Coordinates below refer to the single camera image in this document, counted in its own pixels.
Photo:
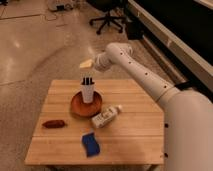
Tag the white ceramic cup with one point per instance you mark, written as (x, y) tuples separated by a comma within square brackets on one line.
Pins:
[(87, 93)]

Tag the white plastic bottle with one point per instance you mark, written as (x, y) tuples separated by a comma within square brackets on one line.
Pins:
[(106, 116)]

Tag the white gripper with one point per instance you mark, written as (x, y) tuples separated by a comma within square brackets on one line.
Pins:
[(101, 63)]

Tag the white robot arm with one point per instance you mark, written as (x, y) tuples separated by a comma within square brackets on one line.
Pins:
[(188, 114)]

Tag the power strip with cables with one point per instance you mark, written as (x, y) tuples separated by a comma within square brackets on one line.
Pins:
[(60, 5)]

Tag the long dark workbench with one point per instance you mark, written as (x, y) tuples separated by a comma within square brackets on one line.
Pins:
[(184, 30)]

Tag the black office chair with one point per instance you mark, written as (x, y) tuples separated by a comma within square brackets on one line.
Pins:
[(107, 6)]

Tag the brown sausage-shaped object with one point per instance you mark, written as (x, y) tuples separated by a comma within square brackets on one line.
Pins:
[(54, 124)]

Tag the blue sponge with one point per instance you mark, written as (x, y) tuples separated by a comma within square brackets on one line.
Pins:
[(91, 145)]

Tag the orange round plate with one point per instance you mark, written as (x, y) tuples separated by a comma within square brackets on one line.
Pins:
[(82, 109)]

